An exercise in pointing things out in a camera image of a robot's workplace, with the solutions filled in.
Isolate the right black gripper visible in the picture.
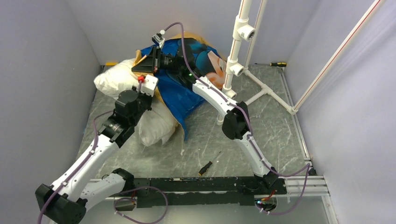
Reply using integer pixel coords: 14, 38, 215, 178
130, 47, 183, 76

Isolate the white pillow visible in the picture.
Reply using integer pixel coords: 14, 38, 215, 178
94, 58, 177, 147

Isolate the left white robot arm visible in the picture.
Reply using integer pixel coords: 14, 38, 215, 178
35, 89, 154, 224

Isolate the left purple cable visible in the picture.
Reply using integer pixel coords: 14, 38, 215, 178
36, 111, 169, 224

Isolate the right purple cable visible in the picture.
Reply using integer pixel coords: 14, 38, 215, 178
162, 21, 311, 217

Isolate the aluminium rail frame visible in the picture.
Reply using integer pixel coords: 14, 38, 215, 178
49, 66, 339, 224

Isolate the purple cable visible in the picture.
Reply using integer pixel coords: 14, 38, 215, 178
162, 21, 311, 217
36, 111, 169, 224

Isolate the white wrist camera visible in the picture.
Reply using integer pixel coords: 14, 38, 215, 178
151, 29, 166, 49
137, 74, 158, 97

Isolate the black yellow screwdriver on table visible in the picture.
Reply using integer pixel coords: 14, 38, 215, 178
198, 151, 222, 176

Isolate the screwdriver at back right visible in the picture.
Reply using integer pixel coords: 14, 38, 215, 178
255, 62, 287, 68

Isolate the yellow blue pillowcase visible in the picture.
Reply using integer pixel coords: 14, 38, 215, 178
132, 31, 226, 132

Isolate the yellow screwdriver at back left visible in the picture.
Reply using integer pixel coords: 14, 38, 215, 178
105, 62, 118, 66

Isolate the white PVC pipe frame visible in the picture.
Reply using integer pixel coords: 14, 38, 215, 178
216, 0, 386, 126

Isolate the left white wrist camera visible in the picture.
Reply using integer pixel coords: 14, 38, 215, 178
137, 74, 158, 97

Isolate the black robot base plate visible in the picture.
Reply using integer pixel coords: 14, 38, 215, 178
103, 168, 287, 208

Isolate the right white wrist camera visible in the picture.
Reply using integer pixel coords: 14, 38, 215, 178
151, 29, 166, 49

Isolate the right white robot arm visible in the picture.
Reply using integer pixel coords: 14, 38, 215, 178
132, 47, 279, 194

